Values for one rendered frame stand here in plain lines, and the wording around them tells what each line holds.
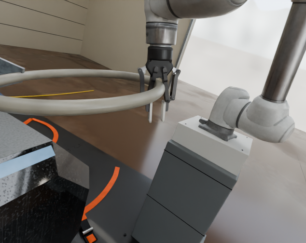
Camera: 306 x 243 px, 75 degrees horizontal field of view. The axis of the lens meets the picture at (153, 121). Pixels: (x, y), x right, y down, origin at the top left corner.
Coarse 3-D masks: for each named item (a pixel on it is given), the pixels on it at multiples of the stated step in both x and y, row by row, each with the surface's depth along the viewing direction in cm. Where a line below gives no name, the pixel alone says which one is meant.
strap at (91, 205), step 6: (30, 120) 228; (36, 120) 232; (48, 126) 228; (54, 132) 221; (54, 138) 211; (114, 174) 190; (114, 180) 182; (108, 186) 173; (102, 192) 165; (96, 198) 157; (102, 198) 159; (90, 204) 150; (96, 204) 152; (84, 210) 144
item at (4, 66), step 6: (0, 60) 62; (6, 60) 63; (0, 66) 63; (6, 66) 63; (12, 66) 63; (18, 66) 63; (0, 72) 64; (6, 72) 64; (12, 72) 63; (6, 84) 59; (12, 84) 61
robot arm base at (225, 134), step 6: (204, 120) 119; (198, 126) 113; (204, 126) 112; (210, 126) 110; (216, 126) 108; (210, 132) 109; (216, 132) 107; (222, 132) 107; (228, 132) 107; (222, 138) 105; (228, 138) 104
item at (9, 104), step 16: (0, 80) 55; (16, 80) 61; (144, 80) 69; (0, 96) 36; (128, 96) 41; (144, 96) 44; (160, 96) 51; (16, 112) 36; (32, 112) 35; (48, 112) 35; (64, 112) 36; (80, 112) 36; (96, 112) 38
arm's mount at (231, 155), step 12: (192, 120) 124; (180, 132) 109; (192, 132) 106; (204, 132) 107; (192, 144) 107; (204, 144) 104; (216, 144) 100; (228, 144) 100; (240, 144) 107; (204, 156) 105; (216, 156) 102; (228, 156) 98; (240, 156) 96; (228, 168) 100; (240, 168) 97
